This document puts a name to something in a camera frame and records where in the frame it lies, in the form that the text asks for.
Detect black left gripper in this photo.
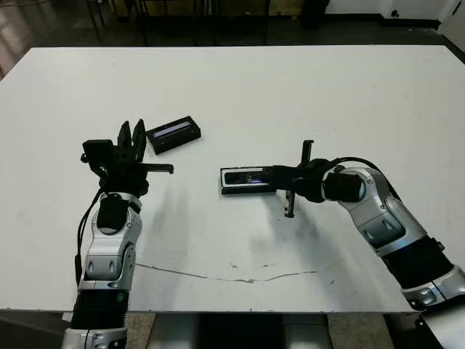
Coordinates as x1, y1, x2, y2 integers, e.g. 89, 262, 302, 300
89, 119, 174, 196

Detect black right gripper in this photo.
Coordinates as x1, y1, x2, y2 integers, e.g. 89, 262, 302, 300
262, 140, 328, 219

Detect slim black camera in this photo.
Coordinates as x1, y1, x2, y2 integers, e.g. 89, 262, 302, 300
224, 172, 272, 185

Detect black box lid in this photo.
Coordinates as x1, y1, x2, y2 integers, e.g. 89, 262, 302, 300
145, 116, 203, 156

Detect black box white insert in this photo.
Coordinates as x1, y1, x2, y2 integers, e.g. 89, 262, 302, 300
219, 166, 280, 198

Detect robot torso and legs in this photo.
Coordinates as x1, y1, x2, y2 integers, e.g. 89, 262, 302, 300
148, 312, 333, 349

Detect black bin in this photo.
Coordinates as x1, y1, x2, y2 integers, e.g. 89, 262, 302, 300
301, 0, 331, 30

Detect white door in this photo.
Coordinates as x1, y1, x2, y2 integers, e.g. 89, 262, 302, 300
438, 0, 465, 52

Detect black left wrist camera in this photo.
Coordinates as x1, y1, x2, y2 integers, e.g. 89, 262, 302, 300
80, 139, 113, 164

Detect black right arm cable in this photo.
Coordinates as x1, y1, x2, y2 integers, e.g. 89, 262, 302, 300
326, 156, 381, 174

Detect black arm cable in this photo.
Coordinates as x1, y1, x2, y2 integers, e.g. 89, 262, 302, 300
326, 156, 381, 174
74, 188, 103, 290

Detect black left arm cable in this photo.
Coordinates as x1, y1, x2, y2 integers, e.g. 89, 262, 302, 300
74, 188, 103, 290

